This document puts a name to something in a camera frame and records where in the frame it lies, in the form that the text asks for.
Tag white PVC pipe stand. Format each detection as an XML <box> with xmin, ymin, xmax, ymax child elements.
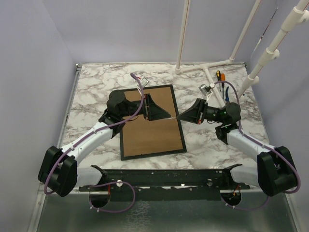
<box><xmin>175</xmin><ymin>0</ymin><xmax>261</xmax><ymax>107</ymax></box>

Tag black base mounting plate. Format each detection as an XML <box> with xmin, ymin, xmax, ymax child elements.
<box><xmin>79</xmin><ymin>169</ymin><xmax>250</xmax><ymax>201</ymax></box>

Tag white PVC jointed pole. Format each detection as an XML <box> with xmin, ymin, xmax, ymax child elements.
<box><xmin>237</xmin><ymin>0</ymin><xmax>309</xmax><ymax>98</ymax></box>

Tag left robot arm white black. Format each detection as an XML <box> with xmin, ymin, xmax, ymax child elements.
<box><xmin>38</xmin><ymin>90</ymin><xmax>171</xmax><ymax>197</ymax></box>

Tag aluminium rail left edge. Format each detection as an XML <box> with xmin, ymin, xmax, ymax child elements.
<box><xmin>56</xmin><ymin>64</ymin><xmax>83</xmax><ymax>148</ymax></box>

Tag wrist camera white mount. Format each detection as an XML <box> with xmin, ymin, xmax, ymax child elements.
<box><xmin>198</xmin><ymin>83</ymin><xmax>215</xmax><ymax>102</ymax></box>
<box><xmin>137</xmin><ymin>78</ymin><xmax>149</xmax><ymax>94</ymax></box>

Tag orange handle screwdriver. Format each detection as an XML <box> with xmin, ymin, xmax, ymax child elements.
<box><xmin>221</xmin><ymin>73</ymin><xmax>225</xmax><ymax>92</ymax></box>

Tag black picture frame brown backing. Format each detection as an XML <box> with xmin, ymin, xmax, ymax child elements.
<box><xmin>120</xmin><ymin>85</ymin><xmax>187</xmax><ymax>161</ymax></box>

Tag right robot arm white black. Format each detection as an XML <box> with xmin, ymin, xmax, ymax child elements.
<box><xmin>177</xmin><ymin>98</ymin><xmax>300</xmax><ymax>196</ymax></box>

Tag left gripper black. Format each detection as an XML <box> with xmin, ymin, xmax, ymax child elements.
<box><xmin>120</xmin><ymin>93</ymin><xmax>171</xmax><ymax>121</ymax></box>

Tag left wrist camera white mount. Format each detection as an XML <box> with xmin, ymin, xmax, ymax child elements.
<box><xmin>137</xmin><ymin>78</ymin><xmax>149</xmax><ymax>94</ymax></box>

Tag blue handle pliers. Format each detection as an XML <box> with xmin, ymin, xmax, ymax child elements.
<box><xmin>225</xmin><ymin>87</ymin><xmax>230</xmax><ymax>104</ymax></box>

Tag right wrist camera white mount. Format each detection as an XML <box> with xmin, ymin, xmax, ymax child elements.
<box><xmin>198</xmin><ymin>83</ymin><xmax>215</xmax><ymax>102</ymax></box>

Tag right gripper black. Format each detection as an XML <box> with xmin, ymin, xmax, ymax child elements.
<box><xmin>177</xmin><ymin>98</ymin><xmax>225</xmax><ymax>125</ymax></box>

